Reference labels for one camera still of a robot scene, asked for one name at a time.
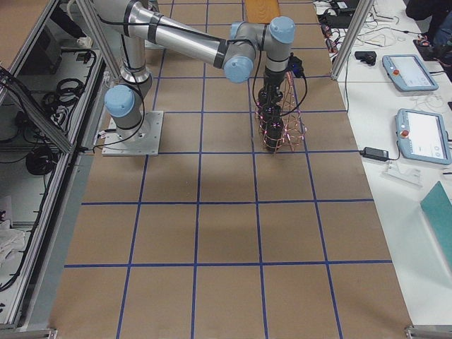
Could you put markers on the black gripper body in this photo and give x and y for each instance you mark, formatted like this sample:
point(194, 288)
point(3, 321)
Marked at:
point(271, 79)

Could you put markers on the dark wine bottle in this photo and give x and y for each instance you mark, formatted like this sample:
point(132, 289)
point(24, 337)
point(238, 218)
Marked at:
point(266, 112)
point(272, 134)

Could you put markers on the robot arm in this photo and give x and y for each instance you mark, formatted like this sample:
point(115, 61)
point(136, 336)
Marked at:
point(136, 23)

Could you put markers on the wooden tray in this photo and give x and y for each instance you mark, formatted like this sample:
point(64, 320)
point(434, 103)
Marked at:
point(261, 11)

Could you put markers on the black power adapter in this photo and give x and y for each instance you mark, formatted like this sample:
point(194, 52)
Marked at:
point(374, 154)

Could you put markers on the upper teach pendant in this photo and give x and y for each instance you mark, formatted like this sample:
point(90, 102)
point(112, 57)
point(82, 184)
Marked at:
point(408, 73)

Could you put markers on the teach pendant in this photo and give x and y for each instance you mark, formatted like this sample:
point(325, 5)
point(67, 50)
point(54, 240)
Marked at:
point(422, 136)
point(408, 73)

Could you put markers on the lower teach pendant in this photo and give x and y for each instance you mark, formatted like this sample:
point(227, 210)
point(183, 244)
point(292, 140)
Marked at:
point(422, 136)

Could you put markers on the teal board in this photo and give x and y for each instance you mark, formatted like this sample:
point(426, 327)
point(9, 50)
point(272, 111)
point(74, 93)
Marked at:
point(437, 207)

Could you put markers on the copper wire wine basket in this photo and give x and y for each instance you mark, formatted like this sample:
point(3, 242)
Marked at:
point(294, 129)

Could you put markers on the black camera device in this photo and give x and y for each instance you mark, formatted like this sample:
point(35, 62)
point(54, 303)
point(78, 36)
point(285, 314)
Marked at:
point(367, 57)

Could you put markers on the aluminium frame post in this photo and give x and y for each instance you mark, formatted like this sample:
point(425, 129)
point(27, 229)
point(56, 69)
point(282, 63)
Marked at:
point(355, 26)

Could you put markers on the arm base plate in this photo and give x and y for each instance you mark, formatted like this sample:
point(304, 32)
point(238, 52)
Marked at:
point(135, 142)

